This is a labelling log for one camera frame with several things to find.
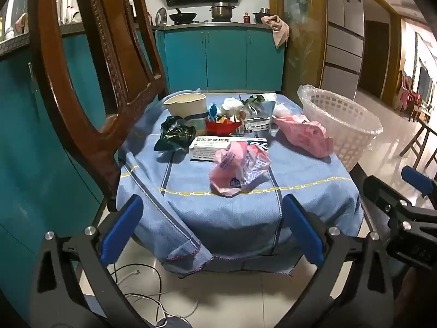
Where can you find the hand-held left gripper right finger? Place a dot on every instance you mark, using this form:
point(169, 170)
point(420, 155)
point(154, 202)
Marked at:
point(304, 232)

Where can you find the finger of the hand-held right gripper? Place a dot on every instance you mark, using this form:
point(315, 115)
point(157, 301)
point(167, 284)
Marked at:
point(416, 179)
point(382, 191)

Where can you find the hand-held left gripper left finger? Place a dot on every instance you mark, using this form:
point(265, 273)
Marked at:
point(123, 225)

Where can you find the white lattice plastic basket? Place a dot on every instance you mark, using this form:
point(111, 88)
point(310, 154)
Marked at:
point(341, 140)

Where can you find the white plastic bag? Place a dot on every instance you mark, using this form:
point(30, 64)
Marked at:
point(283, 109)

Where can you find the blue wrapper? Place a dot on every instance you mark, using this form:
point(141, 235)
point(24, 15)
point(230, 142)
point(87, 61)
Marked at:
point(212, 112)

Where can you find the white tissue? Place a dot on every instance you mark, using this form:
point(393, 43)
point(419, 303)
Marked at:
point(230, 104)

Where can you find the wooden bench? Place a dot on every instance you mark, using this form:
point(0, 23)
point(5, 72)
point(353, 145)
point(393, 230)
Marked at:
point(414, 136)

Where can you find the blue striped tablecloth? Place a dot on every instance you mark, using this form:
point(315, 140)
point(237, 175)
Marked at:
point(239, 218)

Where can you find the wooden chair with pink cloth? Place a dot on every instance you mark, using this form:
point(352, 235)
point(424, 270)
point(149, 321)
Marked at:
point(409, 95)

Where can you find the pink crumpled plastic bag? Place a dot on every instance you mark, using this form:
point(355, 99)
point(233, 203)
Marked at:
point(304, 135)
point(227, 174)

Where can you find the dark green crumpled wrapper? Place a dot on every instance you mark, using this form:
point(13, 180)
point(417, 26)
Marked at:
point(174, 135)

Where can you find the white medicine box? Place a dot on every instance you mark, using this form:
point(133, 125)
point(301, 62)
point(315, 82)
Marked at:
point(205, 147)

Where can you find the teal kitchen cabinet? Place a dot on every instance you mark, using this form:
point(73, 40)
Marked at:
point(34, 143)
point(225, 58)

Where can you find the dark wooden door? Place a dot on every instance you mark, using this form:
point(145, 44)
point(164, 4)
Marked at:
point(374, 58)

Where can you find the beige paper cup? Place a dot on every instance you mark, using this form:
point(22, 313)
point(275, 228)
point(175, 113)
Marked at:
point(186, 109)

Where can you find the red paper box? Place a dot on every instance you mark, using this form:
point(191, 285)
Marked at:
point(222, 128)

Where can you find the wilted green leaves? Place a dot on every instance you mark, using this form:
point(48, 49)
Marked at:
point(254, 99)

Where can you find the wood-framed glass door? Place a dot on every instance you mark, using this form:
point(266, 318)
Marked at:
point(300, 41)

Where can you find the silver refrigerator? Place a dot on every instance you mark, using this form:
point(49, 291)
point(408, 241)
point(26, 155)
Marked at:
point(343, 24)

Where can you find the carved wooden chair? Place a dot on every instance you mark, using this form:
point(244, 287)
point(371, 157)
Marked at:
point(47, 58)

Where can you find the pink towel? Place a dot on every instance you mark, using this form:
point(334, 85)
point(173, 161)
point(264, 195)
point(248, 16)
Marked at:
point(280, 30)

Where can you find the steel pot lid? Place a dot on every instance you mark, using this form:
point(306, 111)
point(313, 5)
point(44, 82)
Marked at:
point(161, 16)

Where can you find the dark pot with steel bowl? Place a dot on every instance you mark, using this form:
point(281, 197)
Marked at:
point(261, 16)

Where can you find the black wok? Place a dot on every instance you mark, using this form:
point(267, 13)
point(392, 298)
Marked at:
point(182, 16)

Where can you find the grey kitchen countertop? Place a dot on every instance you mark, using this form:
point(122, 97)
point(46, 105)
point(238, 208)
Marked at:
point(211, 25)

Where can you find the steel cooking pot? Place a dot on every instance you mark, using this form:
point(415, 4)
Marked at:
point(222, 12)

